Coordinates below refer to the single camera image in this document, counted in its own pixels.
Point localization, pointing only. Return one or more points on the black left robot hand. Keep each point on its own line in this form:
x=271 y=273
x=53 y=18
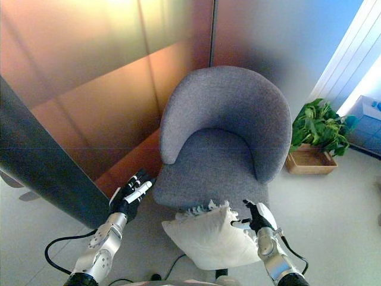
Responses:
x=129 y=202

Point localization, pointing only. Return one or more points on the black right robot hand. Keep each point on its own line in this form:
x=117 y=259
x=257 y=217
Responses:
x=260 y=216

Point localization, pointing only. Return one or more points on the white tasselled pillow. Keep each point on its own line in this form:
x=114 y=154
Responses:
x=208 y=238

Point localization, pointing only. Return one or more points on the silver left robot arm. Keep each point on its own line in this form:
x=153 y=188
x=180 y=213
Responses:
x=104 y=238

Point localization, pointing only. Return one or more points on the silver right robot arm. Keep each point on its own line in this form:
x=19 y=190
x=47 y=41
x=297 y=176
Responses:
x=274 y=253

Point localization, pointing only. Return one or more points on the grey fabric armchair sofa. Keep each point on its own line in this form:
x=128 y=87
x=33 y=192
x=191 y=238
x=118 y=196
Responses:
x=226 y=98

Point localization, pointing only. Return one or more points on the wooden planter box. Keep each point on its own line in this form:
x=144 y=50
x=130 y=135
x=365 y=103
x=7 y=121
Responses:
x=309 y=167

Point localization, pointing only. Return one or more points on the black right robot foot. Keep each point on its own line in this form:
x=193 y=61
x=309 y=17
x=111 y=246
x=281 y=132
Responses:
x=221 y=273

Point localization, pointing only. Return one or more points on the black robot foot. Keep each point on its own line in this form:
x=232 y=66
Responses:
x=221 y=273
x=155 y=278

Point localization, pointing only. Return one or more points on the black left robot foot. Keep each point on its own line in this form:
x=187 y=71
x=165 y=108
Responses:
x=155 y=278

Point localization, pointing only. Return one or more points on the dark glossy table slab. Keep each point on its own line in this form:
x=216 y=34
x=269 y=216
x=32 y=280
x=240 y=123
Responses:
x=44 y=167

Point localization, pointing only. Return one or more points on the green leafy potted plant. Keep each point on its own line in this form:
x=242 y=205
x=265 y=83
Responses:
x=318 y=125

